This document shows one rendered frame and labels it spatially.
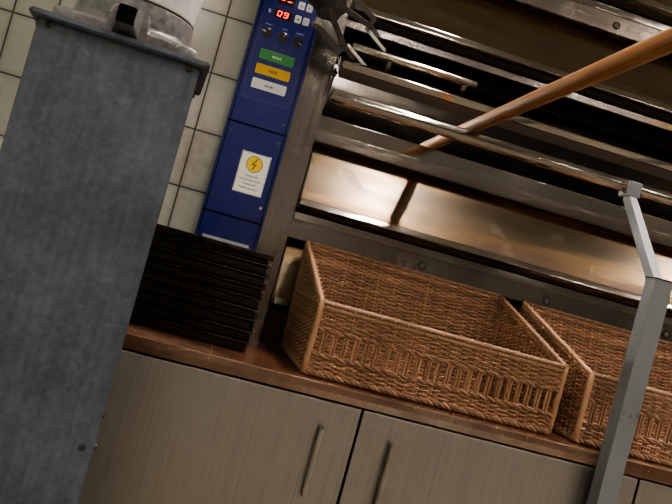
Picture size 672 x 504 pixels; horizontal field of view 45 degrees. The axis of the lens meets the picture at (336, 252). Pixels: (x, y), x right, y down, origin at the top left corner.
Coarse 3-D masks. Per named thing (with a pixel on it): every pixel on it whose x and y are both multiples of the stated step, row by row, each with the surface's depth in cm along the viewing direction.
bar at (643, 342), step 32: (352, 96) 176; (448, 128) 179; (544, 160) 182; (640, 192) 185; (640, 224) 178; (640, 256) 173; (640, 320) 164; (640, 352) 162; (640, 384) 162; (608, 448) 163; (608, 480) 162
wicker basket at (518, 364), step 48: (384, 288) 211; (432, 288) 213; (288, 336) 193; (336, 336) 163; (384, 336) 165; (432, 336) 166; (480, 336) 213; (528, 336) 193; (384, 384) 165; (432, 384) 167; (480, 384) 211; (528, 384) 170
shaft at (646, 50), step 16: (640, 48) 108; (656, 48) 105; (592, 64) 123; (608, 64) 117; (624, 64) 113; (640, 64) 111; (560, 80) 134; (576, 80) 128; (592, 80) 124; (528, 96) 147; (544, 96) 141; (560, 96) 136; (496, 112) 164; (512, 112) 157; (464, 128) 186; (480, 128) 177; (432, 144) 214
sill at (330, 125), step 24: (336, 120) 213; (384, 144) 215; (408, 144) 216; (456, 168) 218; (480, 168) 219; (528, 192) 221; (552, 192) 222; (576, 192) 224; (624, 216) 225; (648, 216) 226
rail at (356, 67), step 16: (352, 64) 200; (384, 80) 202; (400, 80) 202; (448, 96) 204; (544, 128) 208; (560, 128) 208; (592, 144) 210; (608, 144) 210; (640, 160) 212; (656, 160) 212
